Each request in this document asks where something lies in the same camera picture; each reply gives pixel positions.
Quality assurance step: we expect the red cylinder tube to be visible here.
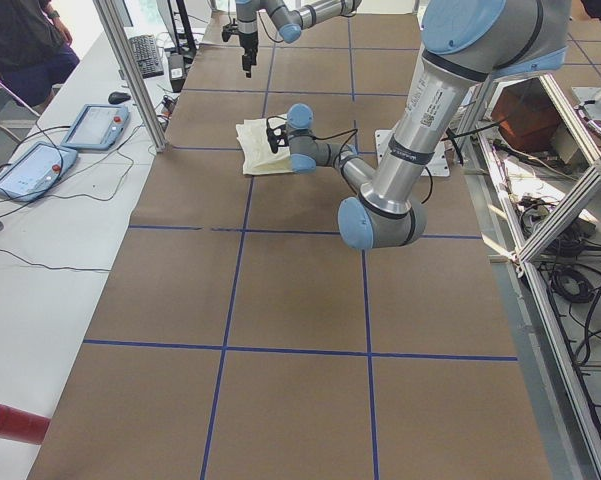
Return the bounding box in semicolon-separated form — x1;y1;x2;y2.
0;404;50;445

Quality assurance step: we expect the black power adapter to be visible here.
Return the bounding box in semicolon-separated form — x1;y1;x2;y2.
168;53;186;93

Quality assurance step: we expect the cream long-sleeve cat shirt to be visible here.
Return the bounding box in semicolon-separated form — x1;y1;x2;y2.
235;118;293;176

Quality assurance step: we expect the black computer mouse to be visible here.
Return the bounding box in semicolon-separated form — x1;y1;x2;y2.
108;91;131;105

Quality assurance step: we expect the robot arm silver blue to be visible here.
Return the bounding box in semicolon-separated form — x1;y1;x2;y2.
282;1;571;250
221;0;362;78

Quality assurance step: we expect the person in dark clothes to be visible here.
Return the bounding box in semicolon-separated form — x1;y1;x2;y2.
0;0;79;113

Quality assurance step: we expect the black keyboard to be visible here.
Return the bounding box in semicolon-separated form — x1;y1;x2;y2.
128;34;164;78

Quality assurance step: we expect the aluminium frame post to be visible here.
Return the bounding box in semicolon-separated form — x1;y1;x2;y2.
93;0;167;153

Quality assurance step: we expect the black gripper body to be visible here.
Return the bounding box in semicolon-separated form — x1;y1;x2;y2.
221;19;258;70
265;115;289;153

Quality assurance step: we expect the blue teach pendant near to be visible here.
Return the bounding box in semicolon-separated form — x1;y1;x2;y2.
0;142;78;202

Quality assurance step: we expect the aluminium frame rack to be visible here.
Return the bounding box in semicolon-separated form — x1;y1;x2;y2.
470;75;601;479

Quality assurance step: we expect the blue teach pendant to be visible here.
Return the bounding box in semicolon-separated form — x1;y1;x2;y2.
0;142;78;202
61;104;130;151

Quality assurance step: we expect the blue teach pendant far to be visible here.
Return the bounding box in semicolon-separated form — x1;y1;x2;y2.
61;104;130;151

